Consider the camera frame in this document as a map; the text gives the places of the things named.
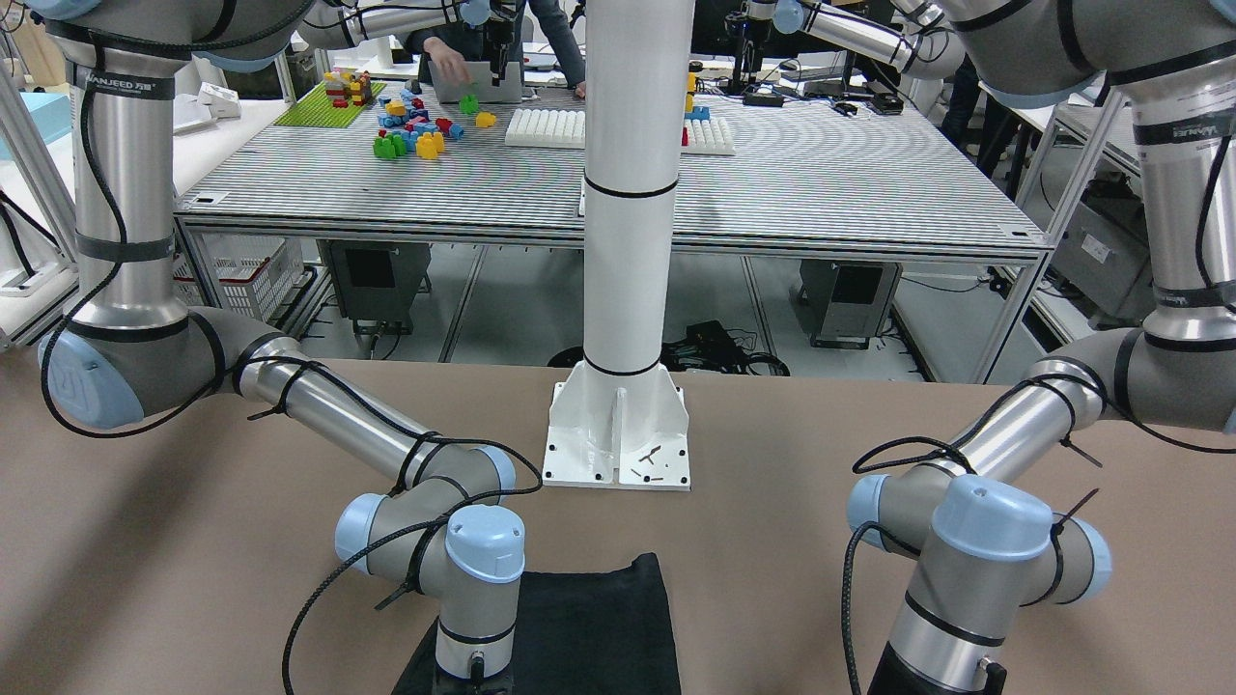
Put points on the pile of coloured blocks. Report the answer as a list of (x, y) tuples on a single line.
[(405, 128)]

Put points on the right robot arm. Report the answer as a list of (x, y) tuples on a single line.
[(129, 355)]

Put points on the green lego baseplate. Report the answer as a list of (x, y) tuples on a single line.
[(317, 110)]

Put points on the black t-shirt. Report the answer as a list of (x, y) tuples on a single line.
[(574, 633)]

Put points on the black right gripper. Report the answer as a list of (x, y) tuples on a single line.
[(447, 682)]

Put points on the white plastic basket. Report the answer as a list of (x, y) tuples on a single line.
[(256, 273)]

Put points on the striped aluminium workbench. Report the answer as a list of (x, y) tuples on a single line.
[(804, 182)]

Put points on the white block tray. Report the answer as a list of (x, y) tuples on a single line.
[(552, 128)]

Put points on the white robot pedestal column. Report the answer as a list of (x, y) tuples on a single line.
[(619, 420)]

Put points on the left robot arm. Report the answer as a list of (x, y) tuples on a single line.
[(982, 547)]

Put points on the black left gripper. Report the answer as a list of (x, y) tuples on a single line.
[(893, 679)]

